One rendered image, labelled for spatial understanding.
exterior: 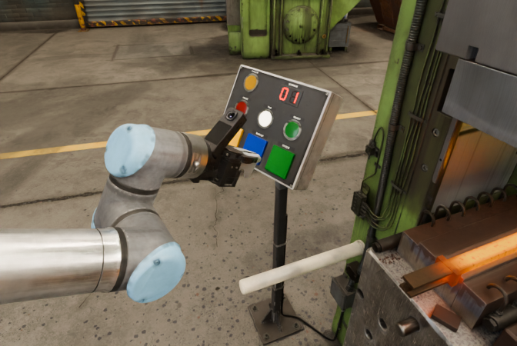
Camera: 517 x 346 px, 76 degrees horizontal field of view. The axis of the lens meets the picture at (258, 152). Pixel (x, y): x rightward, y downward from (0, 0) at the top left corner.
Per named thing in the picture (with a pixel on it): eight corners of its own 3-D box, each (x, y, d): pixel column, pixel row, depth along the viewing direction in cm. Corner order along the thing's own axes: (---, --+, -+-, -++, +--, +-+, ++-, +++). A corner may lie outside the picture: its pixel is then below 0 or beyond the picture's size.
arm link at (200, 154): (171, 125, 66) (201, 142, 60) (189, 129, 70) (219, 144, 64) (157, 167, 67) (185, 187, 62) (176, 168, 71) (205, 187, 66)
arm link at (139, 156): (95, 163, 58) (113, 111, 56) (155, 167, 68) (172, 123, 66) (118, 191, 53) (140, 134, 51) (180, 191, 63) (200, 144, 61)
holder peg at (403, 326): (401, 341, 65) (405, 333, 64) (392, 328, 67) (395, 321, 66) (418, 333, 67) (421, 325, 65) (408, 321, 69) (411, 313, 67)
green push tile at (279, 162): (284, 179, 90) (294, 154, 89) (263, 168, 95) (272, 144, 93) (287, 179, 92) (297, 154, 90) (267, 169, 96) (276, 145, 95)
